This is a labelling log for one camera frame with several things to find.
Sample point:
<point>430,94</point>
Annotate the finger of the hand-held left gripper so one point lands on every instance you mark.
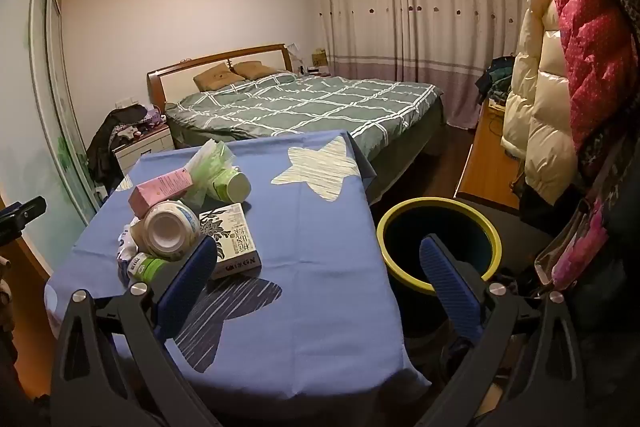
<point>25,209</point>

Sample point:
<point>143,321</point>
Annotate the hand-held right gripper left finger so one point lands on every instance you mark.
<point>187,287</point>

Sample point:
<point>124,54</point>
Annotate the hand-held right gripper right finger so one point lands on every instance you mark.
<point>450,287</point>

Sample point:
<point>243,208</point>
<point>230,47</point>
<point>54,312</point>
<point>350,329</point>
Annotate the green and white bottle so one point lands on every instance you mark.
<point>147,267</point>

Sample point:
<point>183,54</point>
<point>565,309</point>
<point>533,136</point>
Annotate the white printed paper cup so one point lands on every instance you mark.
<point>167,227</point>

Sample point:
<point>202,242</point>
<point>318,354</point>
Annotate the black and white flowered box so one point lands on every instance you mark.
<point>235,237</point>

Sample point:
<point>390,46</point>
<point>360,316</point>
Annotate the yellow-rimmed dark bin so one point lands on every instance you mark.
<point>415,222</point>

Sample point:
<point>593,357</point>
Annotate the pink carton box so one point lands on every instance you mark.
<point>157,192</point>

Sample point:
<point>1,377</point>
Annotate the green paper cup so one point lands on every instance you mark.
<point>230,187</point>

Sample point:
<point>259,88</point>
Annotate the green plastic bag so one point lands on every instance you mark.
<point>212,162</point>

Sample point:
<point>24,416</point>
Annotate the frosted glass wardrobe door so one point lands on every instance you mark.
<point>45,107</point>

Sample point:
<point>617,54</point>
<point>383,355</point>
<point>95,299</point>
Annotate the pile of dark clothes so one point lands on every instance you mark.
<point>105,142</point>

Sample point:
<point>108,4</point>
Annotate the wooden desk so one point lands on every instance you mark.
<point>485,167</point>

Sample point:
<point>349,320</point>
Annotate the blue star-printed tablecloth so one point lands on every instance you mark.
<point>310,257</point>

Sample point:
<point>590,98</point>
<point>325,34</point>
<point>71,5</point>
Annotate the white nightstand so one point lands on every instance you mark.
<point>145,149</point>

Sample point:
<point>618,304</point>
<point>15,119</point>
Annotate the pink floral bag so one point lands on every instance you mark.
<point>580,247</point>

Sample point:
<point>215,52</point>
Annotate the cream puffer jacket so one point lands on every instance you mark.
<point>540,107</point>

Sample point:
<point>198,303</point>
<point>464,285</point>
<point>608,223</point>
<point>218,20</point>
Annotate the bed with green quilt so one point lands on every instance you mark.
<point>185,77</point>

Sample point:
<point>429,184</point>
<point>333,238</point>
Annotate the brown pillow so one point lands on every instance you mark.
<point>252,69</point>
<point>217,77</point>

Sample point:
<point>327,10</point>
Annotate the heap of clothes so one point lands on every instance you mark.
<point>497,79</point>

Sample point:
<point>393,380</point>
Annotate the green checked duvet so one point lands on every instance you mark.
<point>310,102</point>

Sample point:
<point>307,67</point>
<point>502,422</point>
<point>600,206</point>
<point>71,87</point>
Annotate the white bedside lamp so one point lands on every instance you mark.
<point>295,53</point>

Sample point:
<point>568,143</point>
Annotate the pink and white curtain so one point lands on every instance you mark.
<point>400,32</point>

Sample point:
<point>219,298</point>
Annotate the red quilted jacket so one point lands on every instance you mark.
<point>590,57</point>

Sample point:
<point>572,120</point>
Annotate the wall socket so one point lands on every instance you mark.
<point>122,102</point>

